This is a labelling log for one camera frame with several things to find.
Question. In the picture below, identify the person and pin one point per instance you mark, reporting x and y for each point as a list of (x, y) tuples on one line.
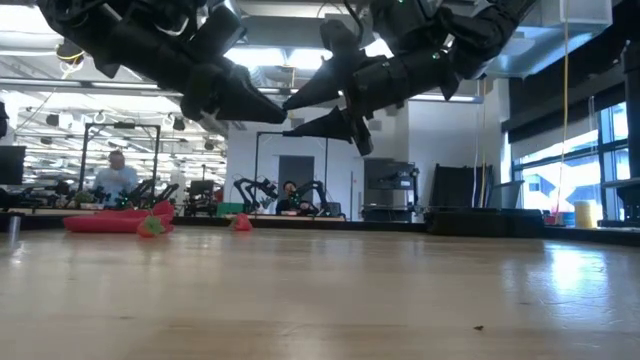
[(116, 177), (289, 200)]

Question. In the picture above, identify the black monitor screen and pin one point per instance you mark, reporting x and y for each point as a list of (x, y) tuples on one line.
[(12, 165)]

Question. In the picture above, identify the black metal station frame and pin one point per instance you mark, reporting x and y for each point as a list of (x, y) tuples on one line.
[(120, 125), (292, 133)]

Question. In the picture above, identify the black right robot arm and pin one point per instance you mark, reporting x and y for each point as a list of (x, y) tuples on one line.
[(480, 30)]

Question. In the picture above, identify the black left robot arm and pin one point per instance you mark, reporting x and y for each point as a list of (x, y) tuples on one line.
[(125, 40)]

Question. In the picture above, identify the red container lid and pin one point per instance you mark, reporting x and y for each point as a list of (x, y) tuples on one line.
[(100, 223)]

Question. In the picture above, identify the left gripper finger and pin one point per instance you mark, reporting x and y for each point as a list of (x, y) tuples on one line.
[(245, 102)]

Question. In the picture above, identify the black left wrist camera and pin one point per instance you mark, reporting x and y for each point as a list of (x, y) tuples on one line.
[(217, 32)]

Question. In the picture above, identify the green box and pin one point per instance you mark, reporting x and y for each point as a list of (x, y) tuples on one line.
[(227, 209)]

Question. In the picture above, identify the black chair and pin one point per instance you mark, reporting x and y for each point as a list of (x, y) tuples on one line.
[(201, 192)]

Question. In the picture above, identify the black metal pole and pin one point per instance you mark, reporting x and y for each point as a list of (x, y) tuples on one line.
[(631, 125)]

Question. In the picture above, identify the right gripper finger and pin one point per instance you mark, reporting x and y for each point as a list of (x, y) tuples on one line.
[(330, 82), (332, 126)]

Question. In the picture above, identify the dark grey door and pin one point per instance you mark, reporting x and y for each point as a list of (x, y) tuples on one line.
[(296, 170)]

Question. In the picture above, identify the black round ceiling fixture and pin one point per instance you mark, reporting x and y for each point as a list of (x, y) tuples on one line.
[(70, 52)]

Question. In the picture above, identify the blue box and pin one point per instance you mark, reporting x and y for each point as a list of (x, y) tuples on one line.
[(568, 219)]

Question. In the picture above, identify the black equipment rack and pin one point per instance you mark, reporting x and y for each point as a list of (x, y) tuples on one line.
[(390, 180)]

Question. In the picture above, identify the black upright board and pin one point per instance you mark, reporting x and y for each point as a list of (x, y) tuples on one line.
[(457, 185)]

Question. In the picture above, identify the long ceiling light strip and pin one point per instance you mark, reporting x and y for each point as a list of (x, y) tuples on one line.
[(450, 98)]

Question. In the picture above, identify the small red plastic strawberry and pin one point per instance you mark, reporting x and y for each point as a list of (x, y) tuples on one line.
[(150, 227), (242, 223)]

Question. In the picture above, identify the black divided tupperware container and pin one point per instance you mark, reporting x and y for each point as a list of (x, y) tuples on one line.
[(480, 222)]

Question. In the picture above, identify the yellow cylindrical container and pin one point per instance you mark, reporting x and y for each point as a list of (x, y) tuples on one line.
[(585, 215)]

